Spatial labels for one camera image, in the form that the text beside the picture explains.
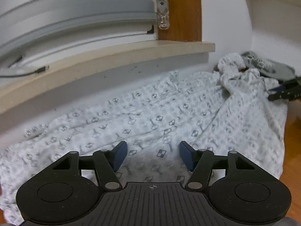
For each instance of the white wall shelf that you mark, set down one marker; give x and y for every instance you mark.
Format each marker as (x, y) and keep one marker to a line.
(275, 16)

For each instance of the white patterned shirt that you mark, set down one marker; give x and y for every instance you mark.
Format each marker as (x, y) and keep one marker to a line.
(152, 117)

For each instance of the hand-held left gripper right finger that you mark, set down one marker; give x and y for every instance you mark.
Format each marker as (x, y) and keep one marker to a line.
(185, 154)

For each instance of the wooden window frame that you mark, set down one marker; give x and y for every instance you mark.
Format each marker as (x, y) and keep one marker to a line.
(181, 9)

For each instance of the grey printed sweatshirt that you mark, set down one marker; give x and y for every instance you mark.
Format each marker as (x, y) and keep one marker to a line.
(270, 67)

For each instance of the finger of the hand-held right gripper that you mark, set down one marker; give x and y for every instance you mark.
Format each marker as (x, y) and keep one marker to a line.
(285, 94)
(284, 86)

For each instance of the grey window blind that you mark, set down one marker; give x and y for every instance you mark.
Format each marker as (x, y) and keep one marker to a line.
(70, 16)

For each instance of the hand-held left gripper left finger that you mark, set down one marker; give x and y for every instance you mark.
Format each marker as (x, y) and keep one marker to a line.
(121, 154)

